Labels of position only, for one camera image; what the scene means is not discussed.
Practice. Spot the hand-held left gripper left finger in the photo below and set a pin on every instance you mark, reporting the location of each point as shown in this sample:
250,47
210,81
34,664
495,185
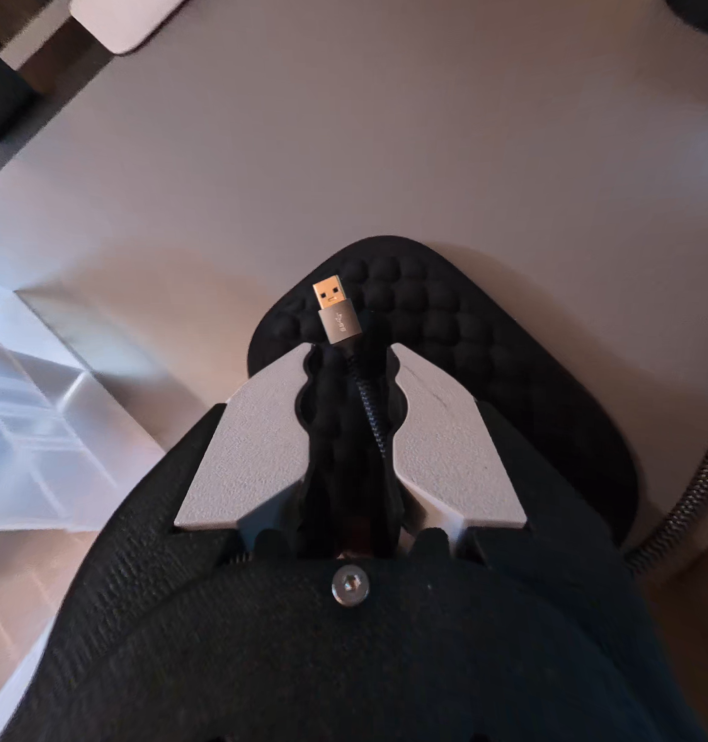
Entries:
255,458

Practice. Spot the black bumpy wrist rest pad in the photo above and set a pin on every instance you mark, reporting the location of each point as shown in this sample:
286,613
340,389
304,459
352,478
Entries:
476,330

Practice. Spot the dark grey box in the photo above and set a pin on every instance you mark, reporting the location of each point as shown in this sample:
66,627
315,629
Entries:
3,98

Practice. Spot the white rounded device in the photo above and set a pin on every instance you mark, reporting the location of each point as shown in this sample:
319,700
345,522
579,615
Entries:
122,23

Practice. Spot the black rounded object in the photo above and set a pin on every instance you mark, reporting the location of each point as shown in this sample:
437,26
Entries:
702,13

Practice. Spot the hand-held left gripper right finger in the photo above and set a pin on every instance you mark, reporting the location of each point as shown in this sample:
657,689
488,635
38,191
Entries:
447,458

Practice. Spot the clear plastic storage box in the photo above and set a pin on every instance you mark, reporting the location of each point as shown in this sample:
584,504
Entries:
47,440

